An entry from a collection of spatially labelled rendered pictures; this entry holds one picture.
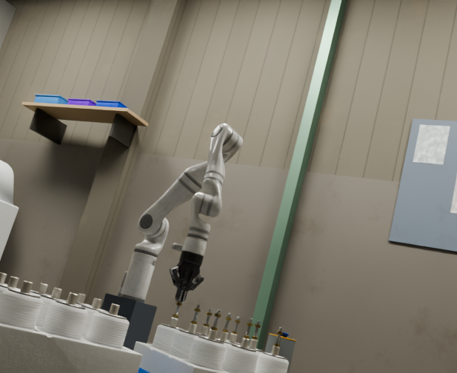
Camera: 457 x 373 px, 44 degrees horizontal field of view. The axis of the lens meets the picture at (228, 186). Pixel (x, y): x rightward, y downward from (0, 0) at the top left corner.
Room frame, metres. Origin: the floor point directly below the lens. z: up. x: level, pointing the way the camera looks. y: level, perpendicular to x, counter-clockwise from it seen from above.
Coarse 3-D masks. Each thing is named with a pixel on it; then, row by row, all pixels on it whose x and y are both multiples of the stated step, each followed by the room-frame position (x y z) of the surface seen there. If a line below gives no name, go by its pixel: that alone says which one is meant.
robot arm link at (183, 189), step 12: (180, 180) 2.03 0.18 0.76; (168, 192) 2.05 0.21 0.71; (180, 192) 2.03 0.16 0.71; (192, 192) 2.04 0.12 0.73; (156, 204) 2.06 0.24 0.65; (168, 204) 2.04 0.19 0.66; (180, 204) 2.05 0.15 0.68; (144, 216) 2.08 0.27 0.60; (156, 216) 2.05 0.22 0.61; (144, 228) 2.07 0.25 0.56; (156, 228) 2.07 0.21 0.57
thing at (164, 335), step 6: (156, 330) 1.85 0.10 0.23; (162, 330) 1.83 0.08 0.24; (168, 330) 1.82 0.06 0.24; (174, 330) 1.82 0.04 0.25; (156, 336) 1.84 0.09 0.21; (162, 336) 1.82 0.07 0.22; (168, 336) 1.82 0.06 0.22; (156, 342) 1.84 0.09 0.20; (162, 342) 1.82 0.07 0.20; (168, 342) 1.82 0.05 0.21; (156, 348) 1.83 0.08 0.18; (162, 348) 1.82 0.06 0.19; (168, 348) 1.82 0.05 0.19
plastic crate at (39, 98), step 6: (36, 96) 5.38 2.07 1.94; (42, 96) 5.33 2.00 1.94; (48, 96) 5.29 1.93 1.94; (54, 96) 5.25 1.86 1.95; (60, 96) 5.21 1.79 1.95; (36, 102) 5.36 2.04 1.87; (42, 102) 5.32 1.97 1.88; (48, 102) 5.27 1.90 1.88; (54, 102) 5.23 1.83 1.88; (60, 102) 5.24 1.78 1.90; (66, 102) 5.30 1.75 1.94
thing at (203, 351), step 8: (200, 344) 1.62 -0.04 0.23; (208, 344) 1.62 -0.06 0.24; (216, 344) 1.62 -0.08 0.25; (192, 352) 1.64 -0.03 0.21; (200, 352) 1.62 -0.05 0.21; (208, 352) 1.62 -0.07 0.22; (216, 352) 1.62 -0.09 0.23; (224, 352) 1.65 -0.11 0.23; (192, 360) 1.64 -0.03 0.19; (200, 360) 1.62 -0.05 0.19; (208, 360) 1.62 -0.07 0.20; (216, 360) 1.63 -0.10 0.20; (208, 368) 1.62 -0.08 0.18; (216, 368) 1.63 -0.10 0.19
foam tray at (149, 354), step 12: (144, 348) 1.83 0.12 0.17; (144, 360) 1.81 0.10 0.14; (156, 360) 1.74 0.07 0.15; (168, 360) 1.68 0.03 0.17; (180, 360) 1.63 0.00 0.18; (156, 372) 1.73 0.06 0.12; (168, 372) 1.67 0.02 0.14; (180, 372) 1.61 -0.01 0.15; (192, 372) 1.56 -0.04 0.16; (204, 372) 1.58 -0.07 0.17; (216, 372) 1.59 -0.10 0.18; (228, 372) 1.66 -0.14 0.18
